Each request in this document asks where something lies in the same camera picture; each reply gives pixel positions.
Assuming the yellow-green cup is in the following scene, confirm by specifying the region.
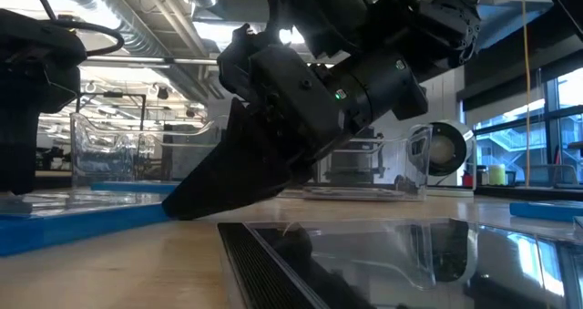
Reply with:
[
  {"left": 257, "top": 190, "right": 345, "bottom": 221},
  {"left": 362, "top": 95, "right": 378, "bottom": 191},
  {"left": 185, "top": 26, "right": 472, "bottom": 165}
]
[{"left": 488, "top": 163, "right": 507, "bottom": 187}]

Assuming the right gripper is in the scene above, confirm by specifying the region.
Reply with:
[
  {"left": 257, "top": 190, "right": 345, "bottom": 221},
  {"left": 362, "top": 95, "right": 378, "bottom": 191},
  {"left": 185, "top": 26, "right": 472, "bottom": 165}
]
[{"left": 160, "top": 41, "right": 362, "bottom": 221}]

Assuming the clear jewel case black tray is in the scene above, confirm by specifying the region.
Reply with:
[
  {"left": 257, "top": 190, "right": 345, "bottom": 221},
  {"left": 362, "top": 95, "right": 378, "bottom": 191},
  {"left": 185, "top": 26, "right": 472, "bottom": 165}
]
[{"left": 216, "top": 217, "right": 583, "bottom": 309}]

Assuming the large silver ventilation duct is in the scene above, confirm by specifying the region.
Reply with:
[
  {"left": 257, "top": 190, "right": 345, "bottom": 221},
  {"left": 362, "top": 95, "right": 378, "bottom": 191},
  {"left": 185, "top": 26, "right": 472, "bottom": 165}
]
[{"left": 40, "top": 0, "right": 206, "bottom": 100}]

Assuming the white cylindrical spotlight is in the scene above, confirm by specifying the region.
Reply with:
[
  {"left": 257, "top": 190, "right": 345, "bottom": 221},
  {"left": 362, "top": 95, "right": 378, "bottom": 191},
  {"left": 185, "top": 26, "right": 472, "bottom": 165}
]
[{"left": 427, "top": 118, "right": 477, "bottom": 188}]

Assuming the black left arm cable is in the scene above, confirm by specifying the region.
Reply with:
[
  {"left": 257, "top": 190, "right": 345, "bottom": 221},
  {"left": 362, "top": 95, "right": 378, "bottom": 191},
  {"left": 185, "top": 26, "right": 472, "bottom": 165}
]
[{"left": 20, "top": 0, "right": 125, "bottom": 57}]

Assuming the black table frame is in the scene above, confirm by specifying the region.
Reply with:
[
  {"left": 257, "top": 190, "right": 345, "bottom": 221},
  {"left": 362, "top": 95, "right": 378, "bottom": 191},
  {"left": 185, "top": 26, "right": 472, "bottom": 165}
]
[{"left": 473, "top": 185, "right": 583, "bottom": 202}]

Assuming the long ceiling tube light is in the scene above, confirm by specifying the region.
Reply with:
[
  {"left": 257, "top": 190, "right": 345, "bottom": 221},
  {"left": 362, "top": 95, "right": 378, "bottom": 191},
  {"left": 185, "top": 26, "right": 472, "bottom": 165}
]
[{"left": 86, "top": 55, "right": 220, "bottom": 68}]

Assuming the black overhead camera frame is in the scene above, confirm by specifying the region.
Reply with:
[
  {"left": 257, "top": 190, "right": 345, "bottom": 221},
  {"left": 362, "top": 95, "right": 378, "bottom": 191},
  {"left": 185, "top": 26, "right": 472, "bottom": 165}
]
[{"left": 76, "top": 91, "right": 148, "bottom": 132}]

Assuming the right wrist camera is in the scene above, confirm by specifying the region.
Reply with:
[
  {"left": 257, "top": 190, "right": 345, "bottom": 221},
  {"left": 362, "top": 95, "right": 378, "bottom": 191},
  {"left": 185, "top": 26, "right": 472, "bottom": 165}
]
[{"left": 217, "top": 22, "right": 256, "bottom": 103}]

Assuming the clear plastic bin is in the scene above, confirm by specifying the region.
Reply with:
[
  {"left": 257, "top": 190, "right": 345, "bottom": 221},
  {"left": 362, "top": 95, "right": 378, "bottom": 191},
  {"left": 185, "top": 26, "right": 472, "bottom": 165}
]
[
  {"left": 69, "top": 111, "right": 229, "bottom": 191},
  {"left": 302, "top": 123, "right": 433, "bottom": 203}
]

